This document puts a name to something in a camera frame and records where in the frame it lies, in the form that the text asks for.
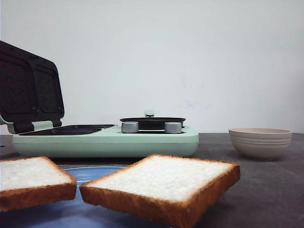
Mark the bread slice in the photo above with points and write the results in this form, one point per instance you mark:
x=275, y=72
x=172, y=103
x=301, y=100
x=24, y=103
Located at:
x=170, y=190
x=33, y=181

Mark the beige ribbed bowl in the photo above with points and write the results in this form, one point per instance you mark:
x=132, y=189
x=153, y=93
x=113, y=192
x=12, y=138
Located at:
x=260, y=143

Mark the breakfast maker hinged lid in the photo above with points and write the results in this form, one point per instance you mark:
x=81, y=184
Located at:
x=30, y=90

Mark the mint green breakfast maker base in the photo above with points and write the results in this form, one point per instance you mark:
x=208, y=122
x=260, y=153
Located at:
x=104, y=141

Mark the black frying pan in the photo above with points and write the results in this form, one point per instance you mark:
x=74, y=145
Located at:
x=150, y=122

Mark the right silver control knob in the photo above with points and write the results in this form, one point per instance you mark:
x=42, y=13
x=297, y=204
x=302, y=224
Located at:
x=173, y=127

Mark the silver control knob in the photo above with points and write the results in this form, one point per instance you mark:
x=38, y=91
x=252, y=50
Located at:
x=130, y=127
x=173, y=127

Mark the left silver control knob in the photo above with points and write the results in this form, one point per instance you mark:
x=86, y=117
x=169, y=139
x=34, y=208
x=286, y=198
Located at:
x=130, y=127

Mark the blue plate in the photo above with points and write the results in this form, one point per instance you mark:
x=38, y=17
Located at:
x=71, y=214

